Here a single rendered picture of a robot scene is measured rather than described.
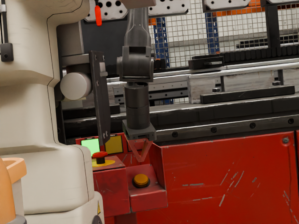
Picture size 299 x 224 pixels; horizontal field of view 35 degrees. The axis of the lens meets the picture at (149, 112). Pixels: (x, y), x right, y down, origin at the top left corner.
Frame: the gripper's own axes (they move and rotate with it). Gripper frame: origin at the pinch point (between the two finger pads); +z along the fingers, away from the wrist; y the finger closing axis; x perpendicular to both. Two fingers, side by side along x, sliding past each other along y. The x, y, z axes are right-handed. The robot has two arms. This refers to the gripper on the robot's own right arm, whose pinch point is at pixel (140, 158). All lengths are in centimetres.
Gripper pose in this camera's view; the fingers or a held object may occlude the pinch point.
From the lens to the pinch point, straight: 120.0
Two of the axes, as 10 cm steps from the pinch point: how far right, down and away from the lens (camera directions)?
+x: -9.7, 1.3, -2.0
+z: 0.5, 9.4, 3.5
